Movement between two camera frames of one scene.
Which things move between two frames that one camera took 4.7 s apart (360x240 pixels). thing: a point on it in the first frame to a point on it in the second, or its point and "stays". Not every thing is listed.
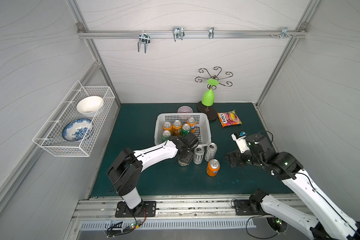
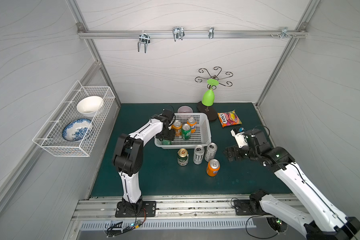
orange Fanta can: x=213 y=167 stays
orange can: x=177 y=128 stays
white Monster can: x=198 y=154 stays
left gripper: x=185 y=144 to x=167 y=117
